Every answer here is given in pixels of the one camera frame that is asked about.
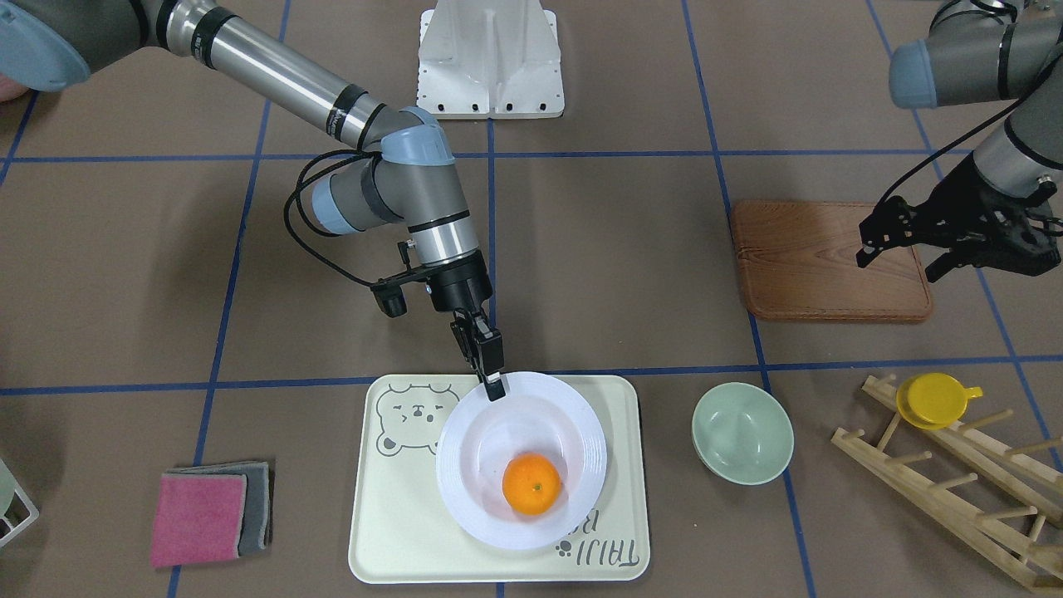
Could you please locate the grey cloth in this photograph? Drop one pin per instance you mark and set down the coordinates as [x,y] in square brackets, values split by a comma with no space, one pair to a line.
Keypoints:
[257,509]

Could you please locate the cream bear tray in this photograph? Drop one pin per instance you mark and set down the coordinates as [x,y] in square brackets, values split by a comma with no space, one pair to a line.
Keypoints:
[401,532]

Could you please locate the wooden tray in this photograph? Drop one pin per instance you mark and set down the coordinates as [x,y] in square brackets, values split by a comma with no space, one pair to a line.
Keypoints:
[796,262]

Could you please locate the orange fruit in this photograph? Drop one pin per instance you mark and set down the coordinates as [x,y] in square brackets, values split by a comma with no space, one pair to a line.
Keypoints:
[531,484]

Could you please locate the yellow cup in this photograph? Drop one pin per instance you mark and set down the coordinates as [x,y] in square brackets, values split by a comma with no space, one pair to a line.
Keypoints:
[934,400]

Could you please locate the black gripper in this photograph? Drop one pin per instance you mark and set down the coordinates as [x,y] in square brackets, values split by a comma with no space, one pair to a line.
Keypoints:
[970,198]
[462,287]

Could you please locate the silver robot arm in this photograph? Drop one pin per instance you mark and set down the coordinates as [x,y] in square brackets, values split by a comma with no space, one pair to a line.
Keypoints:
[395,166]
[982,51]

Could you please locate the white metal stand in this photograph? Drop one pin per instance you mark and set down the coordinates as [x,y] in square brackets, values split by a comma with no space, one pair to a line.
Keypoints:
[490,60]

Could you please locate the pink sponge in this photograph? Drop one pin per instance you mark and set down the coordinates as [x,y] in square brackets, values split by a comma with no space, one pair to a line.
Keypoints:
[198,519]

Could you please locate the white wire rack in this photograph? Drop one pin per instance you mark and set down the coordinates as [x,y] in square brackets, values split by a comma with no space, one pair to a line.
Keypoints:
[18,511]

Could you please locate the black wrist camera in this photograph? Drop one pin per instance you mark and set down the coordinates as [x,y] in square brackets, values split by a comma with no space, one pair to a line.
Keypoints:
[389,293]

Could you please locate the green bowl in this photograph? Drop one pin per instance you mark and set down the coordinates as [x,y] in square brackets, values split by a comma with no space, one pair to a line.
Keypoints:
[742,434]

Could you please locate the white plate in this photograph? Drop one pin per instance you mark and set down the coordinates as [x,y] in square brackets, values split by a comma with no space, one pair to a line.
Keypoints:
[538,414]

